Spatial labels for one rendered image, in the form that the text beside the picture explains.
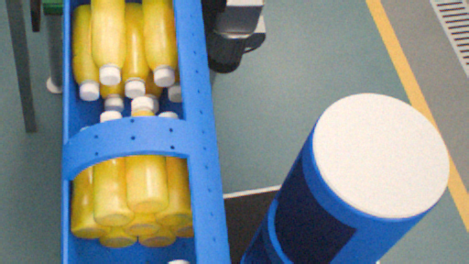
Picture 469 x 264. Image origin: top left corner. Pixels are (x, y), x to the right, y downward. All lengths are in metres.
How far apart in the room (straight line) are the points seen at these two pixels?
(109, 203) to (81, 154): 0.09
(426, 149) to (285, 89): 1.31
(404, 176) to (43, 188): 1.37
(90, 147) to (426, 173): 0.68
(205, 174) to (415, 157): 0.49
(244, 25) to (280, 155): 0.82
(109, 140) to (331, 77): 1.77
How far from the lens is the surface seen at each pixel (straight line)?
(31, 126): 2.57
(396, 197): 1.47
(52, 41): 2.43
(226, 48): 2.02
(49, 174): 2.52
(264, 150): 2.63
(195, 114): 1.26
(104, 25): 1.42
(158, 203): 1.21
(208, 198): 1.20
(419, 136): 1.56
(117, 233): 1.33
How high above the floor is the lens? 2.28
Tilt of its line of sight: 58 degrees down
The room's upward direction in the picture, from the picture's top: 10 degrees clockwise
